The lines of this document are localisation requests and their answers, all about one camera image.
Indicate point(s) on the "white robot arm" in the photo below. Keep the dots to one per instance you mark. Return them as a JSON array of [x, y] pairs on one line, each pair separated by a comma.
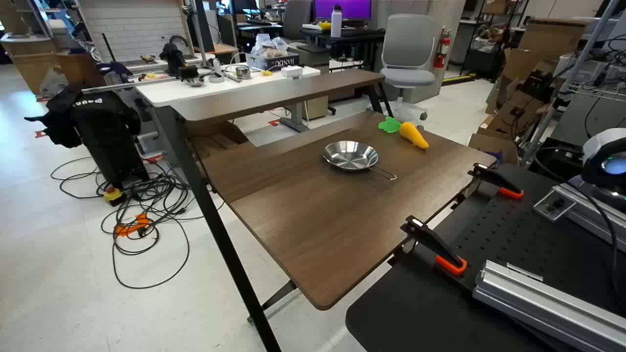
[[606, 160]]

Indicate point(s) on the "silver metal frying pan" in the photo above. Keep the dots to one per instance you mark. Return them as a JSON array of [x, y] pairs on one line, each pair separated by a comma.
[[355, 158]]

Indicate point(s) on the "black orange clamp near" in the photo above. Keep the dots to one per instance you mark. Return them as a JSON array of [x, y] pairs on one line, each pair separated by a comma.
[[445, 258]]

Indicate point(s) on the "black orange clamp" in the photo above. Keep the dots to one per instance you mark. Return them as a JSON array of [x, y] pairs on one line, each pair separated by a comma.
[[445, 258], [504, 185]]

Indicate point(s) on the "white topped workbench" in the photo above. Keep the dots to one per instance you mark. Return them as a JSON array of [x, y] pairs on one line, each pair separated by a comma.
[[230, 101]]

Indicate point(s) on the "white water bottle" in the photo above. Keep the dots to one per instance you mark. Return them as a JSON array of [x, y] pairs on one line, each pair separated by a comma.
[[336, 21]]

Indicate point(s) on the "grey office chair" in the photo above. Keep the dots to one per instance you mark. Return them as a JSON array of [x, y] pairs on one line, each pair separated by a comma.
[[408, 60]]

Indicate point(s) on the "black perforated breadboard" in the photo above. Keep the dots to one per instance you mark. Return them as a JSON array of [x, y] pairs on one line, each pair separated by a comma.
[[543, 275]]

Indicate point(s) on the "red fire extinguisher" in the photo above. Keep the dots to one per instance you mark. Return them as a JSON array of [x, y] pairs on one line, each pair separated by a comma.
[[443, 50]]

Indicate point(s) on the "purple monitor screen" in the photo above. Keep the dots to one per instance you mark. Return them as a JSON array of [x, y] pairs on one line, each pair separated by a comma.
[[351, 9]]

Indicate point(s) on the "black orange clamp far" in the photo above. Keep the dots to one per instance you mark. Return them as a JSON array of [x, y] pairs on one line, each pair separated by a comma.
[[504, 185]]

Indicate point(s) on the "black equipment case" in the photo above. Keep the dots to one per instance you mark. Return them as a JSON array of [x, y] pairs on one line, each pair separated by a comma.
[[105, 125]]

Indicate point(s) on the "cardboard boxes pile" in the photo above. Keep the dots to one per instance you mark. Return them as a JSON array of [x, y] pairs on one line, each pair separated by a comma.
[[527, 87]]

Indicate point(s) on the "aluminium extrusion rail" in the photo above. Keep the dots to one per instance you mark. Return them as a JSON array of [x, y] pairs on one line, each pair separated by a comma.
[[549, 310]]

